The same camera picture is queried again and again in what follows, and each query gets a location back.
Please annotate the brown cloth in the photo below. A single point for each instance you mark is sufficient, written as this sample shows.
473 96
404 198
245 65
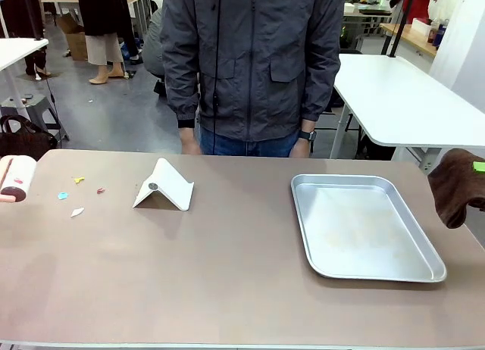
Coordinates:
452 187

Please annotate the pink white lint roller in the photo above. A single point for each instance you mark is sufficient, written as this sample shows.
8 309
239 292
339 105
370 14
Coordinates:
17 177

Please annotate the person's right forearm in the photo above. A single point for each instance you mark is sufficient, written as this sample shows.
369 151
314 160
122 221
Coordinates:
185 96

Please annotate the person's left forearm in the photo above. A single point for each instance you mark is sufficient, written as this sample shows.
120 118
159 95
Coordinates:
320 88

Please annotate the person's left hand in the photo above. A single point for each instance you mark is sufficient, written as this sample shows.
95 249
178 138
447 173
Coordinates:
300 149

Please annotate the person's right hand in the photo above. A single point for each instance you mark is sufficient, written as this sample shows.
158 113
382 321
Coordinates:
190 142

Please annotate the large white table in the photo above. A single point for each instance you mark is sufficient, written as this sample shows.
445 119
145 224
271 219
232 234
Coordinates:
401 100

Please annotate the silver metal tray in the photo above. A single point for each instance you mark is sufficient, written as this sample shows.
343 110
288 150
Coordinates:
360 232

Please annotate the wooden workbench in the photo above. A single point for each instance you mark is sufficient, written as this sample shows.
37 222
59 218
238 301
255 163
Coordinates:
411 37

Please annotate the white box on workbench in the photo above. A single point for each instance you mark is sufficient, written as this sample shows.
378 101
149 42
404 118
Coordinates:
421 25

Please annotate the black tripod pole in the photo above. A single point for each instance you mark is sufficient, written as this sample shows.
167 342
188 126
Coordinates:
398 24

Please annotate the black wrist watch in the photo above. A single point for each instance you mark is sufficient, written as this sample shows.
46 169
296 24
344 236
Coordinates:
308 135

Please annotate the blue jeans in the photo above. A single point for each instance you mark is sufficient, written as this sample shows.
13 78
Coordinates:
246 147

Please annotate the grey zip jacket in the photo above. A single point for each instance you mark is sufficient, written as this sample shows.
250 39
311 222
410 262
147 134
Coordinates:
250 62

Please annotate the white folded stand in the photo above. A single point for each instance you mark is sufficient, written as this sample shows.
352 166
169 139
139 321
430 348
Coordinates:
166 191

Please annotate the crouching person in grey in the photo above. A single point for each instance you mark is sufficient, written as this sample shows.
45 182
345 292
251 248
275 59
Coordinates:
153 50

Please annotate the small yellow paper scrap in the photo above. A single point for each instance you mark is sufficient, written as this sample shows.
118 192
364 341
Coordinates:
79 180

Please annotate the bystander in beige skirt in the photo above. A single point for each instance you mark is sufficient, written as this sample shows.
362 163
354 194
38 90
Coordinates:
102 24

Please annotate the small white paper scrap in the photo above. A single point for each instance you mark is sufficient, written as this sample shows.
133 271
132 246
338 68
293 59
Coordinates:
77 212

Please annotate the small blue paper scrap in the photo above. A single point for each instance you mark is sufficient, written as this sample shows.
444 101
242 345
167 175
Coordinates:
62 195

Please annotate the brown cardboard box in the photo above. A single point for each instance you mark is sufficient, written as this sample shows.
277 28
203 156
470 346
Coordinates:
75 41

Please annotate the grey metal stool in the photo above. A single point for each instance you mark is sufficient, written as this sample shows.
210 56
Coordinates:
34 105

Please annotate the dark brown handbag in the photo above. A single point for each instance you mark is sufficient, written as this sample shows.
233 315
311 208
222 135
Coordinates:
24 139

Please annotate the thin black stand pole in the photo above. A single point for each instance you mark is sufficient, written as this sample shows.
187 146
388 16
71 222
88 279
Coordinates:
35 13

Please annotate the small white table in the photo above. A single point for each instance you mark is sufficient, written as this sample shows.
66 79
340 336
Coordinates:
19 49

